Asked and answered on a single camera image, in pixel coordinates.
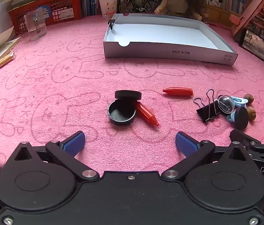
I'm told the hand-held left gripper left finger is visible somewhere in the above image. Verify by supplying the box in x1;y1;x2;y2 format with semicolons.
13;131;100;182

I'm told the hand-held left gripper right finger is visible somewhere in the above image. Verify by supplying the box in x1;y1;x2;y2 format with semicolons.
161;132;254;182

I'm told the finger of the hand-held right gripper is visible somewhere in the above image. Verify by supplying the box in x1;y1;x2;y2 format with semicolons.
230;129;262;152

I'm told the black round stone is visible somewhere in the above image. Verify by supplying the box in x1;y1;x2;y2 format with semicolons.
234;106;249;130

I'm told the clear glass dome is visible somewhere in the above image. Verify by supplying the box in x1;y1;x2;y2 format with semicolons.
217;95;235;116

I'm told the large black binder clip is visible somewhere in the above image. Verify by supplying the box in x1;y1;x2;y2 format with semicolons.
193;89;222;123

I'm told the red pointed plastic cap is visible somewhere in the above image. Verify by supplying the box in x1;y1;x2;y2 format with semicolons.
163;87;193;97
134;101;160;127

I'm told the black round container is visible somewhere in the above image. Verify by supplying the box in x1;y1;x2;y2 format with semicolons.
107;98;137;126

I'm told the black round lid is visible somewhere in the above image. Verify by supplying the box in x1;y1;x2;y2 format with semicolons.
114;90;142;103

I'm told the white cardboard box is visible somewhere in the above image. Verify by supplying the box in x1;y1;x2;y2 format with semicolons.
103;13;238;65

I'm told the pink rabbit-print cloth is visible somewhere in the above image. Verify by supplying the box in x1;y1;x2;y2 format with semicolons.
0;14;264;183

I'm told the black smartphone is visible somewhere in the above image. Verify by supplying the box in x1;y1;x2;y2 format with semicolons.
238;29;264;64

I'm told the packet of yellow sticks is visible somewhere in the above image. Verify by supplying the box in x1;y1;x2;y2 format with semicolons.
0;52;14;70

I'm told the pink triangular phone stand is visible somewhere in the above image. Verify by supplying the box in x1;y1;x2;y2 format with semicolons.
230;0;264;47

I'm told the clear glass mug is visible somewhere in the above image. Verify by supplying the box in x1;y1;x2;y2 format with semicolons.
24;11;47;41

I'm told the brown cardboard organizer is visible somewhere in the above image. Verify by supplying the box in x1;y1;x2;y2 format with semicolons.
206;5;236;27

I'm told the small black binder clip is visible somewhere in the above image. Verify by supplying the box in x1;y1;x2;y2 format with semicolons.
108;15;120;30

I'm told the large red plastic basket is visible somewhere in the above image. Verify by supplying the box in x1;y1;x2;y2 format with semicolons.
7;0;83;27

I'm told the white cat-print paper cup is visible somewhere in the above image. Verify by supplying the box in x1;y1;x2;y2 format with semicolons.
98;0;119;17

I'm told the black miniature bicycle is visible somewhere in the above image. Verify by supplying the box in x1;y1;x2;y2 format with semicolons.
119;0;159;14

